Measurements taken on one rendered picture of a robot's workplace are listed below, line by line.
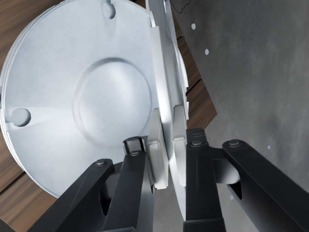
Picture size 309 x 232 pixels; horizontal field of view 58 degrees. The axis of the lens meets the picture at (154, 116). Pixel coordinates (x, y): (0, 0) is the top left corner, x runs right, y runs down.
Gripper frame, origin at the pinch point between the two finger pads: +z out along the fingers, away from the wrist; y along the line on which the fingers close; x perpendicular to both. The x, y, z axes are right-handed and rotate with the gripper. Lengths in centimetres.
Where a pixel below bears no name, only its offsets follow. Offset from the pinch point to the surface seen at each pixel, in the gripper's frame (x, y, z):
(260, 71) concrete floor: -21, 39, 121
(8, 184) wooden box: -7.3, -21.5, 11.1
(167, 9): 9.6, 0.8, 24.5
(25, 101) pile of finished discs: 2.4, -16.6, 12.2
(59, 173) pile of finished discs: -7.6, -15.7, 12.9
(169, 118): 1.7, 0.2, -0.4
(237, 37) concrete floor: -2, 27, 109
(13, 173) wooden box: -6.1, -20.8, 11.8
